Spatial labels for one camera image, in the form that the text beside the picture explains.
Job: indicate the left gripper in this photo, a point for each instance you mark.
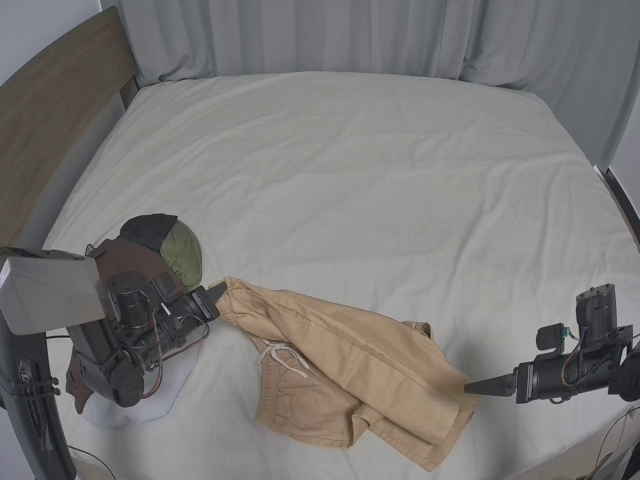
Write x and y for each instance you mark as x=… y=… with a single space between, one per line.
x=187 y=315

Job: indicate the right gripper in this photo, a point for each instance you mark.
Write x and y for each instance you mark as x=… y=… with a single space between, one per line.
x=542 y=380

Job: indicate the beige shorts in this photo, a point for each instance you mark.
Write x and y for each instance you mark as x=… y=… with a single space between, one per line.
x=350 y=348

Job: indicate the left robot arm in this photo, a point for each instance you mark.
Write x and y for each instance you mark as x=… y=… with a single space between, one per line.
x=45 y=293

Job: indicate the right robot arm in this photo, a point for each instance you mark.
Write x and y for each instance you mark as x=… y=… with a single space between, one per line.
x=597 y=313

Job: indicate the green garment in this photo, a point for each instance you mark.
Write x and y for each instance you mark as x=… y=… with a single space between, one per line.
x=185 y=258

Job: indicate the brown garment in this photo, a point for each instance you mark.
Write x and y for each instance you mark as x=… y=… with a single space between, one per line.
x=130 y=263

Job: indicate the white garment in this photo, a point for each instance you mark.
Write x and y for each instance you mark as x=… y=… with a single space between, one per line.
x=165 y=393

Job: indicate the black garment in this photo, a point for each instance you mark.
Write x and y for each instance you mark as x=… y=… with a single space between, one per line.
x=147 y=233

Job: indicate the bed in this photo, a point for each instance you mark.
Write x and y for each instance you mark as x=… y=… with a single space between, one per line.
x=350 y=178

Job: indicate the pale green curtain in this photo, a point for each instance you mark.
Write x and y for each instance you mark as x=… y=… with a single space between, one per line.
x=325 y=18

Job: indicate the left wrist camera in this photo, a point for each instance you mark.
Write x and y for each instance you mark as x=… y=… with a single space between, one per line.
x=162 y=287

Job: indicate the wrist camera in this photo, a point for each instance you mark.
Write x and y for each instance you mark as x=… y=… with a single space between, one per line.
x=547 y=338
x=162 y=287

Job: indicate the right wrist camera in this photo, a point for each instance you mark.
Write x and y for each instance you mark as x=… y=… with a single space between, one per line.
x=547 y=338

